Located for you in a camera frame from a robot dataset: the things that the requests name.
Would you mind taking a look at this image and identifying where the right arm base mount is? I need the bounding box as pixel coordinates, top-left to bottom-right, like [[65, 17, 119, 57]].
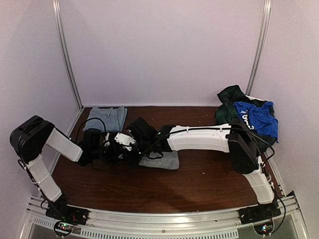
[[239, 204, 281, 237]]

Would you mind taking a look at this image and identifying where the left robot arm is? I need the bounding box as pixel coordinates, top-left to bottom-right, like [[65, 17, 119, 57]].
[[9, 115, 132, 221]]

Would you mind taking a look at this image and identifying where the grey shirt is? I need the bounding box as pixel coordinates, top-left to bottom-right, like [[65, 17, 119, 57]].
[[139, 151, 179, 170]]

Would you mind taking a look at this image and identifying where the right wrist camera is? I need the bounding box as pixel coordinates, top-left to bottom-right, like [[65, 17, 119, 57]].
[[115, 132, 136, 151]]

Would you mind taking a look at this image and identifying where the left black cable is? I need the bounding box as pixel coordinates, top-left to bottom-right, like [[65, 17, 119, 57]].
[[74, 118, 110, 170]]

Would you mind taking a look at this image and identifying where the dark green plaid garment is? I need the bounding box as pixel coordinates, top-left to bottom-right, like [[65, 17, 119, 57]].
[[215, 85, 276, 152]]

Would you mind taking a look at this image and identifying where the black cable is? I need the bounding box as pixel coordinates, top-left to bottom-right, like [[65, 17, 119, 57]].
[[74, 118, 110, 170], [134, 139, 170, 160]]

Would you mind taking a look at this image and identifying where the right aluminium post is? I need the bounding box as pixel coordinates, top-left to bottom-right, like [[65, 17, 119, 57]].
[[245, 0, 272, 95]]

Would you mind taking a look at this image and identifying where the left aluminium post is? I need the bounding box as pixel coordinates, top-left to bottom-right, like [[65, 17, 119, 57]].
[[52, 0, 83, 110]]

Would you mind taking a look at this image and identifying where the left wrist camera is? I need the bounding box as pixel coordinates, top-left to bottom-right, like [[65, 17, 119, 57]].
[[103, 132, 114, 147]]

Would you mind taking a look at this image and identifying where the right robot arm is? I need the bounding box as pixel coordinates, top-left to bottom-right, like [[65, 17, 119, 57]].
[[120, 118, 275, 220]]

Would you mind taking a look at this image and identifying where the blue cloth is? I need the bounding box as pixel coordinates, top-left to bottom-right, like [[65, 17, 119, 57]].
[[233, 102, 278, 143]]

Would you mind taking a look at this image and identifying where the aluminium front rail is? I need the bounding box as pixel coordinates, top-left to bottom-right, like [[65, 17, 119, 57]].
[[17, 196, 310, 239]]

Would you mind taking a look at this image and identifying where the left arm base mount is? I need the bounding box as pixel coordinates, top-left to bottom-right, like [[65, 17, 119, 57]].
[[45, 195, 89, 238]]

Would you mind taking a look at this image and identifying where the light blue denim skirt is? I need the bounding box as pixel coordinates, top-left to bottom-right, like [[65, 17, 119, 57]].
[[83, 106, 128, 132]]

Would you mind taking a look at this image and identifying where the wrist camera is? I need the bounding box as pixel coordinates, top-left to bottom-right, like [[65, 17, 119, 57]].
[[103, 132, 114, 147], [115, 132, 136, 151]]

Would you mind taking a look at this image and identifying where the aluminium post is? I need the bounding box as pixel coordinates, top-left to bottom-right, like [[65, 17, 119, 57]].
[[245, 0, 272, 95], [52, 0, 83, 110]]

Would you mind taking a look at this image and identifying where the right black cable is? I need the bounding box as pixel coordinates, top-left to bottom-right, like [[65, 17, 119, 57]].
[[134, 139, 170, 160]]

